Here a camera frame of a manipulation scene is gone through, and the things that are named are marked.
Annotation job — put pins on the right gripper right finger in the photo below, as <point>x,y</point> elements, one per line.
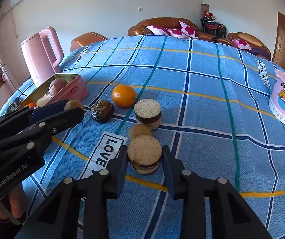
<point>231,216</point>

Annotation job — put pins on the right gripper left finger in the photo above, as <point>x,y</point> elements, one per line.
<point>101,186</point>

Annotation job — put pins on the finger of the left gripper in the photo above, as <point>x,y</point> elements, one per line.
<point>47,126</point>
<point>32,115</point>

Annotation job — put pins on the brown kiwi fruit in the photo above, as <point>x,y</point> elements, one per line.
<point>72,104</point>

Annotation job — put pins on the small tan round fruit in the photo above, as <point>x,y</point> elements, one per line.
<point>139,130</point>

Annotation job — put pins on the person left hand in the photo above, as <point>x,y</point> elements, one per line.
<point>17,200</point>

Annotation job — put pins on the small orange in tin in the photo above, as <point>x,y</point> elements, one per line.
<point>32,105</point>

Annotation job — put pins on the printed paper in tin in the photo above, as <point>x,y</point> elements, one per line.
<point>44,100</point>

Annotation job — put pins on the purple passion fruit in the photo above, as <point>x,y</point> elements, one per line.
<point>56,85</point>

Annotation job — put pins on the pink metal tin box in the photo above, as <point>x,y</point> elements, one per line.
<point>76,89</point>

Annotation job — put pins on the pink electric kettle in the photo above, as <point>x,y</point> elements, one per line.
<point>42,53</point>

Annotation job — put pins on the brown leather chair back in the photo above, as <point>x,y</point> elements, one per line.
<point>86,39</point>

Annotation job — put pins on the blue plaid tablecloth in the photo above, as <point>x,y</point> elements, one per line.
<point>215,117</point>

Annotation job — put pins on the brown leather long sofa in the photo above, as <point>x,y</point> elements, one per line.
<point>170,26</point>

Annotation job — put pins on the brown leather armchair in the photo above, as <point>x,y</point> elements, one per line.
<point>248,43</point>

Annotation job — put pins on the stacked chairs in corner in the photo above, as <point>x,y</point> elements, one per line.
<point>210,24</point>

